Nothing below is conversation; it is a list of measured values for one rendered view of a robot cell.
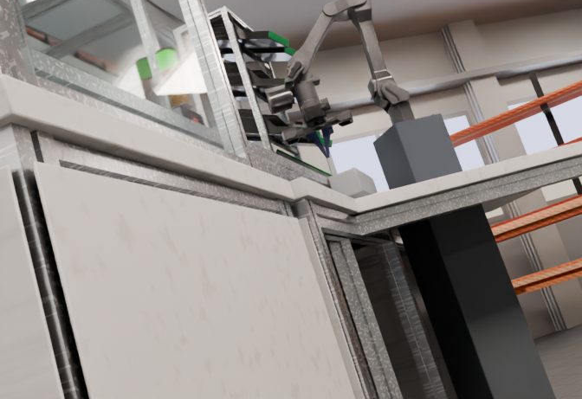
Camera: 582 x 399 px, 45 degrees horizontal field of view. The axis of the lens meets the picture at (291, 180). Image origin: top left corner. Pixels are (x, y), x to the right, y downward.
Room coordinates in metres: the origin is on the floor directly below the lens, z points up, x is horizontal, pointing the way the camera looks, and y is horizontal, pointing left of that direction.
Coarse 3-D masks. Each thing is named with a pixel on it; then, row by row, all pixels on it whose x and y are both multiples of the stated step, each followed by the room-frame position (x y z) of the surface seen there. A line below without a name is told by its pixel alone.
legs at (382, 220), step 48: (480, 192) 1.52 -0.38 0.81; (432, 240) 1.71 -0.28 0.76; (480, 240) 1.74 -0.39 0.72; (432, 288) 1.78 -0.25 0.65; (480, 288) 1.72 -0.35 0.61; (480, 336) 1.70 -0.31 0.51; (528, 336) 1.75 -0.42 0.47; (384, 384) 1.38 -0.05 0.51; (480, 384) 1.72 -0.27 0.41; (528, 384) 1.73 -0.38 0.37
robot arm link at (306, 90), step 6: (312, 78) 1.76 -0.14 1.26; (318, 78) 1.76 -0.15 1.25; (300, 84) 1.76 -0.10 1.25; (306, 84) 1.75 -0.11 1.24; (312, 84) 1.76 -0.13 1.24; (318, 84) 1.79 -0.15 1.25; (294, 90) 1.76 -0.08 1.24; (300, 90) 1.75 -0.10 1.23; (306, 90) 1.75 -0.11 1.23; (312, 90) 1.75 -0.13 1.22; (300, 96) 1.76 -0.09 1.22; (306, 96) 1.75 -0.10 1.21; (312, 96) 1.75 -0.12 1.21; (318, 96) 1.77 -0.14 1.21; (294, 102) 1.77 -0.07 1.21; (300, 102) 1.76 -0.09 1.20
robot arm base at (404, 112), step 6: (408, 102) 1.77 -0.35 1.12; (390, 108) 1.78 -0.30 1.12; (396, 108) 1.77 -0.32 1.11; (402, 108) 1.76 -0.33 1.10; (408, 108) 1.77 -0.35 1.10; (390, 114) 1.79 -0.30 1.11; (396, 114) 1.77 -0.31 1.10; (402, 114) 1.76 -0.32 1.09; (408, 114) 1.77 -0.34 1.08; (396, 120) 1.78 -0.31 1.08; (402, 120) 1.77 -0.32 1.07
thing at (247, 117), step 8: (240, 112) 2.08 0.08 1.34; (248, 112) 2.07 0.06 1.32; (248, 120) 2.07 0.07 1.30; (264, 120) 2.05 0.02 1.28; (272, 120) 2.18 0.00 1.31; (280, 120) 2.17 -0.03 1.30; (248, 128) 2.07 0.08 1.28; (256, 128) 2.06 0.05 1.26; (272, 128) 2.04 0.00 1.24; (280, 128) 2.03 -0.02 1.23; (288, 128) 2.02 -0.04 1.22; (296, 128) 2.01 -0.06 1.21; (248, 136) 2.20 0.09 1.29; (256, 136) 2.17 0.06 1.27; (280, 136) 2.10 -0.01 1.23; (304, 136) 2.04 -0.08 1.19
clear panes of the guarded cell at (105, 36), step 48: (48, 0) 0.59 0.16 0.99; (96, 0) 0.68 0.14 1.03; (144, 0) 0.80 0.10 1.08; (48, 48) 0.57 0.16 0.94; (96, 48) 0.65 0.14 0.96; (144, 48) 0.76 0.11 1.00; (192, 48) 0.92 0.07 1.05; (96, 96) 0.62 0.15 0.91; (144, 96) 0.72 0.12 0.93; (192, 96) 0.86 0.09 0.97
